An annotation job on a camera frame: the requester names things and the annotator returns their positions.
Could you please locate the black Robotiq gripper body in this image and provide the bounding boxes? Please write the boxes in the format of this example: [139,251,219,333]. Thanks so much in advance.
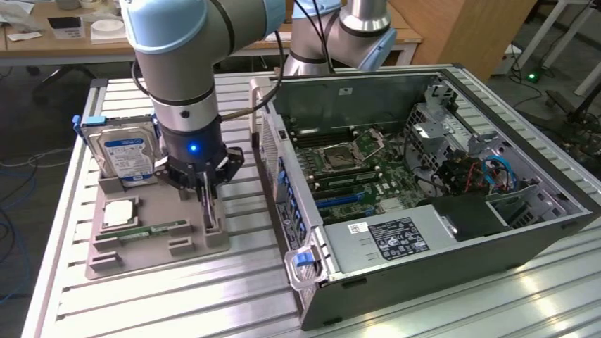
[158,119,227,192]

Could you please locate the black graphics card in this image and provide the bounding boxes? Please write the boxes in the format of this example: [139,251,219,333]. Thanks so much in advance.
[198,175,222,236]

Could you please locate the hard disk in blue carrier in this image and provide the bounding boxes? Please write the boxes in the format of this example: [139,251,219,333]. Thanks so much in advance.
[72,111,163,189]

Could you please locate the grey plastic parts rack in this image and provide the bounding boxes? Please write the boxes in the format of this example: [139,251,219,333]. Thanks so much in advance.
[82,168,231,282]

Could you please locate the silver CPU chip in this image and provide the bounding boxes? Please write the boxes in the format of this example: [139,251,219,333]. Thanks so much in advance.
[102,202,134,226]

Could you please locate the green RAM stick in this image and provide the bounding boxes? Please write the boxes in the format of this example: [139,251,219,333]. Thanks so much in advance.
[100,220,186,237]

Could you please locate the CPU socket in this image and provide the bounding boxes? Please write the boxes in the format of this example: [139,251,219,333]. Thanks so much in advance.
[318,144,365,170]

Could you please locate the dark labelled RAM stick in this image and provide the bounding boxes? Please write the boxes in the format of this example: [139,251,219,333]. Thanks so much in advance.
[313,172,379,187]

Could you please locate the blue expansion slot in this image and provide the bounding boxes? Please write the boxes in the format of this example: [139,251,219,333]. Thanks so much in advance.
[314,192,367,209]

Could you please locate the metal socket cover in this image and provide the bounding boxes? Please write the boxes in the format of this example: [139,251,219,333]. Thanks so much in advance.
[351,127,389,165]

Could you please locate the blue case latch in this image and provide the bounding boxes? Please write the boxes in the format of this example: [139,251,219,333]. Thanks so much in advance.
[290,248,313,270]

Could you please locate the green motherboard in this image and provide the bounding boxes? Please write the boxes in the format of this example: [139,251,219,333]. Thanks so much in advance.
[286,123,439,226]

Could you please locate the black office chair base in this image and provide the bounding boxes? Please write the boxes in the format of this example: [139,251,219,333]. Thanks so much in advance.
[25,61,141,105]

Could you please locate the white box with round dish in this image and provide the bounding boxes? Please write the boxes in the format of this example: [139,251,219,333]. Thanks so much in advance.
[89,19,129,45]

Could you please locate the grey power supply unit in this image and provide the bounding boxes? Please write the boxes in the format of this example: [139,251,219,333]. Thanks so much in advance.
[321,206,459,275]

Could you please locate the wooden desk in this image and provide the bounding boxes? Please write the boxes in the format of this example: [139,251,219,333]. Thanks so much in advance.
[0,0,423,77]

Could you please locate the white box with black top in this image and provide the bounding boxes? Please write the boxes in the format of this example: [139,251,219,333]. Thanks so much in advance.
[46,16,88,40]

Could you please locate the silver perforated drive cage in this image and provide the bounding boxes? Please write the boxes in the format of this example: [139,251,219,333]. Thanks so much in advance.
[402,101,498,166]

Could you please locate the clear plastic bag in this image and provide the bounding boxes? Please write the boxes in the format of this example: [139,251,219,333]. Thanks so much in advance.
[0,1,48,32]

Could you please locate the open black PC case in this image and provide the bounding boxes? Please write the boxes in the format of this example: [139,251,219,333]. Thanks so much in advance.
[253,63,593,332]

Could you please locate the wooden cabinet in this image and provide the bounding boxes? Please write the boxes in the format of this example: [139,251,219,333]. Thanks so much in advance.
[389,0,538,82]

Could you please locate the grey metal disk bay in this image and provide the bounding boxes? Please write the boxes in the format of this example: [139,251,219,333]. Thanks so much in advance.
[485,182,554,230]

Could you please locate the blue floor cables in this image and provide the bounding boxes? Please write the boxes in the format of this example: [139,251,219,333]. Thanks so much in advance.
[0,165,41,307]

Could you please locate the red wire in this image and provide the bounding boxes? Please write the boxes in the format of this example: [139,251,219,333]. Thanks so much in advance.
[457,158,491,194]

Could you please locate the blue SATA wire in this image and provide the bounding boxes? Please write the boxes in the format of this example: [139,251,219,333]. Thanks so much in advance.
[482,154,517,193]

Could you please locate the white desk frame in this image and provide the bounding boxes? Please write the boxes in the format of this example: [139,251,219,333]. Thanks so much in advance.
[503,0,601,96]

